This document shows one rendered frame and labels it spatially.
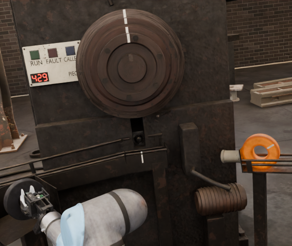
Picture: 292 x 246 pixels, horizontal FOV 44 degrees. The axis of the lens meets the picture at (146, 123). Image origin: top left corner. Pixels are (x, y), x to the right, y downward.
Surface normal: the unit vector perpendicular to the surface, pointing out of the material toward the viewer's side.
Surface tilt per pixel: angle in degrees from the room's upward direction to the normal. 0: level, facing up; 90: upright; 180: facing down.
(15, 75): 90
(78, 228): 51
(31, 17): 90
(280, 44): 90
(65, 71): 90
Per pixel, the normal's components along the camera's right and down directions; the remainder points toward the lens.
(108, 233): 0.56, -0.42
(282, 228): -0.11, -0.95
